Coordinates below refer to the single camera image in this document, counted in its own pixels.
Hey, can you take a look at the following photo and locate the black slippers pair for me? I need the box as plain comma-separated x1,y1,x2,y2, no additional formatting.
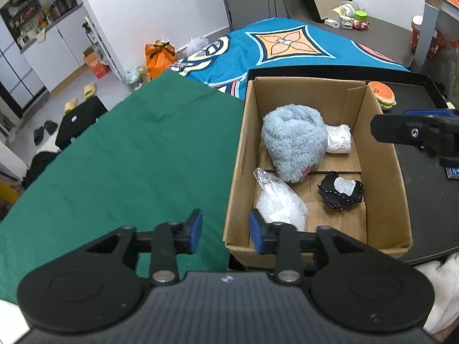
34,120,58,146

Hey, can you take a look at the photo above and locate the black shallow tray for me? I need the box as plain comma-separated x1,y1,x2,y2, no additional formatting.
248,65,458,264

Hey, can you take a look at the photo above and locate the red white cup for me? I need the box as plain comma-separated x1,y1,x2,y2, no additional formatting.
411,15,423,54

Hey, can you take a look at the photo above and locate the black dice stool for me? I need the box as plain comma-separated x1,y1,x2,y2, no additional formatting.
55,95,107,151

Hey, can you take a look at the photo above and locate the yellow slipper near stool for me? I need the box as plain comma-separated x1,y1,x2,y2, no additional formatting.
64,98,78,115

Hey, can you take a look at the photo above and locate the green lidded jar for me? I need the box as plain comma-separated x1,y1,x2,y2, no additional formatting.
354,10,368,22

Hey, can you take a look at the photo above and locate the blue patterned blanket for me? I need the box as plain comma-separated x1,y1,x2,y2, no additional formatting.
170,18,406,99

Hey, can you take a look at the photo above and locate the white kitchen cabinet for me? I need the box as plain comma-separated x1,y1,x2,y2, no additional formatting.
1,5,90,108

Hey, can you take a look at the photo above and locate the white cloth packet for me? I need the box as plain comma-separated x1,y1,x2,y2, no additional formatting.
326,124,352,154

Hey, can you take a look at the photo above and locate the hamburger plush toy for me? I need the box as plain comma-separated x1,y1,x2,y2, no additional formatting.
368,82,397,111

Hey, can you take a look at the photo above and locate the black white pouch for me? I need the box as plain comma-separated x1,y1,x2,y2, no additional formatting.
318,172,363,210

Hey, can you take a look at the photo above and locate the green cloth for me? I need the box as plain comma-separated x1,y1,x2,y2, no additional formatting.
1,71,244,302

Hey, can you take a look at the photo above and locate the clear plastic bag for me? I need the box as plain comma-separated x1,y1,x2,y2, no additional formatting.
254,168,309,231

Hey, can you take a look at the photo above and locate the brown cardboard box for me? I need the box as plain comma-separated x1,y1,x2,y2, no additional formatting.
223,77,413,269

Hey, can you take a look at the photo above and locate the grey fluffy plush toy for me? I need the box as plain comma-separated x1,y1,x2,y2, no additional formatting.
261,104,328,183

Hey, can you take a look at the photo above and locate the white plastic bottle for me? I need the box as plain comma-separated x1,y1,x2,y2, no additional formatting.
327,1,360,21

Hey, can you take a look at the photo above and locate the yellow slipper far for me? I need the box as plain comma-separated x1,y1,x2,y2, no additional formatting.
83,82,96,99

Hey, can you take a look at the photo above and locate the orange cardboard carton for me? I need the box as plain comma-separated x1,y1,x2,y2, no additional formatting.
83,45,109,79

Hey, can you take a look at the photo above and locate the orange gift bag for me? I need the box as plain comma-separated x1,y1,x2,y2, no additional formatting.
145,40,177,79

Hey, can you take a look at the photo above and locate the white side table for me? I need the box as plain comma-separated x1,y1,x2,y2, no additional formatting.
411,0,458,72

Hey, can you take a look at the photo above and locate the blue tissue packet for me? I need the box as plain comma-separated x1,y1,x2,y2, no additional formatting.
445,167,459,180

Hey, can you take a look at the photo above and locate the white plastic bag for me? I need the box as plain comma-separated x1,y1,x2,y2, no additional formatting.
184,36,209,57

